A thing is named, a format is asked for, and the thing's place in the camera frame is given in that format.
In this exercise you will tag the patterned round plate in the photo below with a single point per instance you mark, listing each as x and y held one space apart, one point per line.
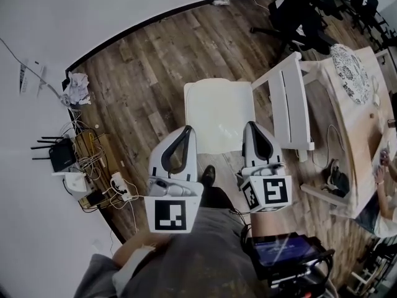
350 73

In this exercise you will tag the crumpled white paper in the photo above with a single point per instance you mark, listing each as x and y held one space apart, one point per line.
77 87

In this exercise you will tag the black office chair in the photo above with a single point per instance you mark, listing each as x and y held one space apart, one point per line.
294 14

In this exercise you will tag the brown cardboard box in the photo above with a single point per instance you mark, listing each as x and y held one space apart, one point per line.
102 147

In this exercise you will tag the person's left forearm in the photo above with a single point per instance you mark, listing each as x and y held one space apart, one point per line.
139 247

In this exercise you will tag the white flat router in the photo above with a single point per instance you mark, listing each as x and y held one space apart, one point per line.
74 183

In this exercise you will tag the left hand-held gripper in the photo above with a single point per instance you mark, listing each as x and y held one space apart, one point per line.
170 214

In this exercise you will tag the white wooden chair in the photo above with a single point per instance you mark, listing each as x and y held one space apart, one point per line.
291 104

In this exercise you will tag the small black box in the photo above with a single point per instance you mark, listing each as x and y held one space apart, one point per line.
94 198

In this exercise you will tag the person's black shoe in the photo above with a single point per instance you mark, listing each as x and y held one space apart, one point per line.
208 175

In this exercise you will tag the person's right forearm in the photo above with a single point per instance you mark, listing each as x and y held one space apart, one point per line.
268 223

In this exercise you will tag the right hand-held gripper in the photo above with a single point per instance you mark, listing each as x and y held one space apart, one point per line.
273 191

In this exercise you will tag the light wooden table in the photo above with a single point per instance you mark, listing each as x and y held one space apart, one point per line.
356 129

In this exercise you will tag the black router with antennas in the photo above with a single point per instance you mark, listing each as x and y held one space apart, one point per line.
62 158

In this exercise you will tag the black screen device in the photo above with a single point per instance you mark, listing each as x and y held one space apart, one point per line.
282 250

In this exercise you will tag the person's grey shirt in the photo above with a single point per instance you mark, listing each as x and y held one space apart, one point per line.
201 259

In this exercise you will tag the person's black trousers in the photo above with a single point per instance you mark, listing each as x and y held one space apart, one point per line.
217 197

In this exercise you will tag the white printed paper sheet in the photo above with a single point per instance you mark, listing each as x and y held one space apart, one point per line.
31 79

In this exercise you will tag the white power strip with plugs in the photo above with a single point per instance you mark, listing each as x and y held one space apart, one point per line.
120 186

